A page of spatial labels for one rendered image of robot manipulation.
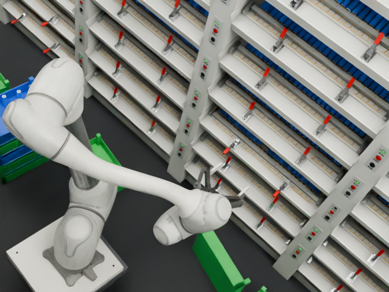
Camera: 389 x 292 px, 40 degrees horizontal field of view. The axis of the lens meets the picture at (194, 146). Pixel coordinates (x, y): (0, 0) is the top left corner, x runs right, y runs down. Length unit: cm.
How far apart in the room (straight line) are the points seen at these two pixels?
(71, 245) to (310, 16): 113
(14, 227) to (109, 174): 102
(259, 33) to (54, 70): 68
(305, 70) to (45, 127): 83
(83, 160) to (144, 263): 99
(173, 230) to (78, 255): 45
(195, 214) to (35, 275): 83
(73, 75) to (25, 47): 154
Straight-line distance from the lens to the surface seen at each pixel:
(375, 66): 164
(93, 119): 289
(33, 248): 226
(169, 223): 173
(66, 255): 205
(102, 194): 207
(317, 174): 205
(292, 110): 193
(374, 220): 205
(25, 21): 314
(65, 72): 168
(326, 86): 178
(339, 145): 190
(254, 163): 222
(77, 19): 262
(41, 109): 159
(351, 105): 177
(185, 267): 253
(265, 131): 208
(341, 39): 166
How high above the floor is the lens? 233
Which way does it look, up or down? 55 degrees down
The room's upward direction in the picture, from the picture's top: 18 degrees clockwise
